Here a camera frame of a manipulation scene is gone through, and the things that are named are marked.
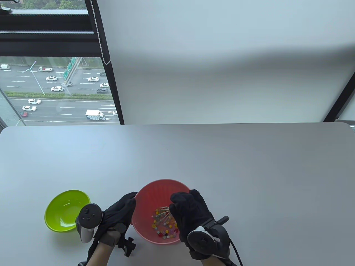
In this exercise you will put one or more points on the green plastic bowl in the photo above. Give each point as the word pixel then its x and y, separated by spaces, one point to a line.
pixel 62 210

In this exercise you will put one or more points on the person's right forearm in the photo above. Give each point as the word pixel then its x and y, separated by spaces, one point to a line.
pixel 215 262

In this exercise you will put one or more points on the white roller blind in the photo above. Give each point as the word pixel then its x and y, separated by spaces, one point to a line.
pixel 222 61

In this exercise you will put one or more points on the grey left hand controller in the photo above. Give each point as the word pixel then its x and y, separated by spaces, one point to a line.
pixel 87 221

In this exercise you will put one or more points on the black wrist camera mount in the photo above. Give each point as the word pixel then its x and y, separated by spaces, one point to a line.
pixel 128 245

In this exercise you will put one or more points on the person's left hand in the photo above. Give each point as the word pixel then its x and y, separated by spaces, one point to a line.
pixel 118 214

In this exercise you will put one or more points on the black right hand controller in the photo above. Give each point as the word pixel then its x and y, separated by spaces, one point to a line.
pixel 208 241

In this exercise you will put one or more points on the person's right hand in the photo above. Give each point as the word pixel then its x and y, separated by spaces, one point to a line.
pixel 191 213

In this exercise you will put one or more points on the pile of colourful plastic decorations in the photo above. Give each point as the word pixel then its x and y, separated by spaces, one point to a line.
pixel 165 230

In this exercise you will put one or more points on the person's left forearm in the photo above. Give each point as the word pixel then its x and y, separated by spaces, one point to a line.
pixel 101 255

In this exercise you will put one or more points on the pink salad bowl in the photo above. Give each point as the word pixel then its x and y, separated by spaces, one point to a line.
pixel 151 196

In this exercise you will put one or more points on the black window frame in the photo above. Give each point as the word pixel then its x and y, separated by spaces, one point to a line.
pixel 50 27

